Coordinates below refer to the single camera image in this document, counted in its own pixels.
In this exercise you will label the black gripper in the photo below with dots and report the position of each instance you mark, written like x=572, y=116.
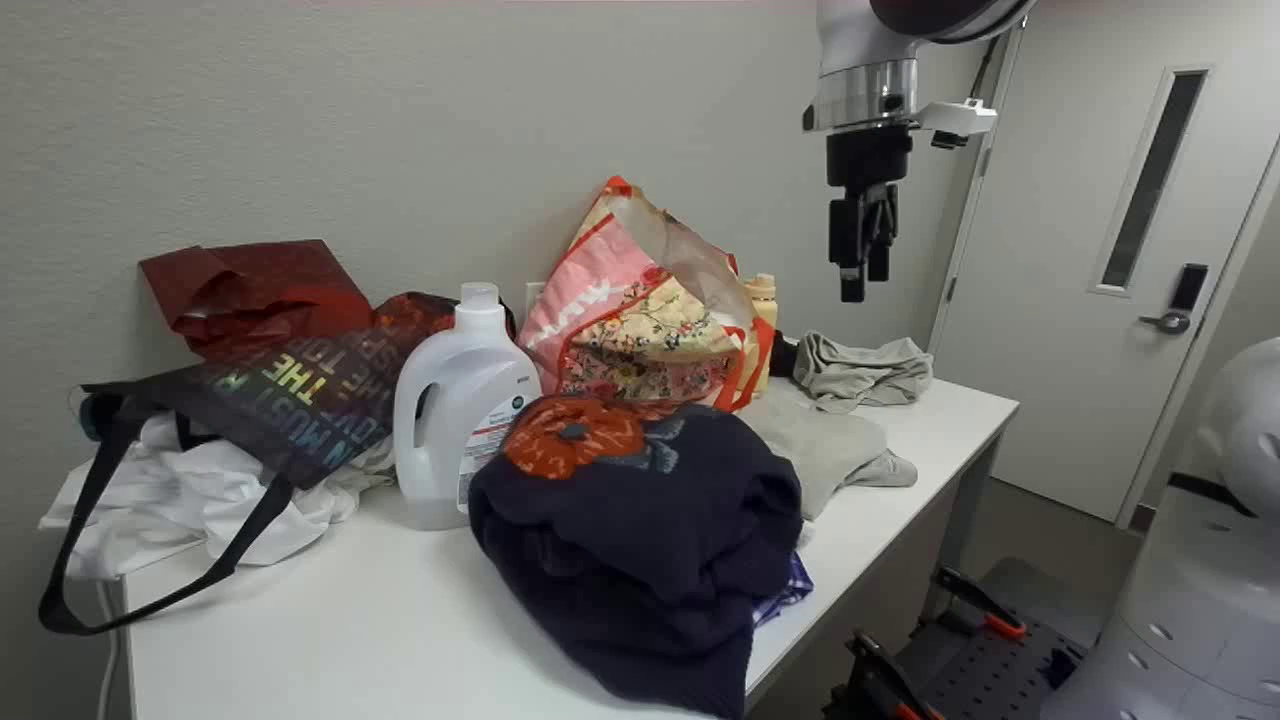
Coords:
x=864, y=162

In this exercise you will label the beige knit shirt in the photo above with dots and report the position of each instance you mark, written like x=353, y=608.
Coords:
x=835, y=446

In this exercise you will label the grey crumpled cloth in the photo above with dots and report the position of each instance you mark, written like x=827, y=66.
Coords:
x=864, y=365

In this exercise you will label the white door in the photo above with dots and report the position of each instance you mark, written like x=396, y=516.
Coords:
x=1066, y=267

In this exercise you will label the floral pink orange shopping bag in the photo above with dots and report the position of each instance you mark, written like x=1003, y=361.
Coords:
x=640, y=322

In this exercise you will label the narrow dark door window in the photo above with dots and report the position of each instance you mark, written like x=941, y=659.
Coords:
x=1153, y=175

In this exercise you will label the blue patterned cloth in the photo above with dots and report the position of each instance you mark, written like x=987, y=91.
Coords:
x=787, y=587

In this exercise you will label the orange patterned cloth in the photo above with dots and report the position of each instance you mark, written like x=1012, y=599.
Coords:
x=572, y=435

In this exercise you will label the navy blue garment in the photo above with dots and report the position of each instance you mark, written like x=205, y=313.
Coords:
x=640, y=535

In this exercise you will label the dark tool cart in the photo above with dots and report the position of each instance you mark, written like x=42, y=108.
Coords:
x=972, y=666

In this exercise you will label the white detergent jug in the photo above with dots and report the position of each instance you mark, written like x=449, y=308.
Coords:
x=444, y=401

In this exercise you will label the black tote bag colourful letters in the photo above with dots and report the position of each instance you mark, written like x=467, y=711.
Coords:
x=284, y=401

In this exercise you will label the maroon shopping bag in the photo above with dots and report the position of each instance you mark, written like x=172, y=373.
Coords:
x=253, y=292

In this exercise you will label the white crumpled cloth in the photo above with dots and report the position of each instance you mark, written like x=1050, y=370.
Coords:
x=172, y=502

